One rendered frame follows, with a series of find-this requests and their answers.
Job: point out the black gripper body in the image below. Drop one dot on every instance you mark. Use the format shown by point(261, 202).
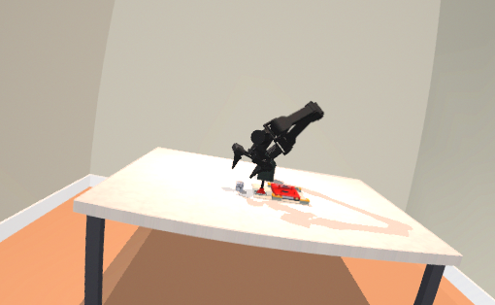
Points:
point(239, 150)

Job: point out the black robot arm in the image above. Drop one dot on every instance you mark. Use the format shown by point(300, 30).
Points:
point(278, 131)

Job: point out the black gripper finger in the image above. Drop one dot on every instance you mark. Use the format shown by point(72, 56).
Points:
point(235, 161)
point(257, 170)

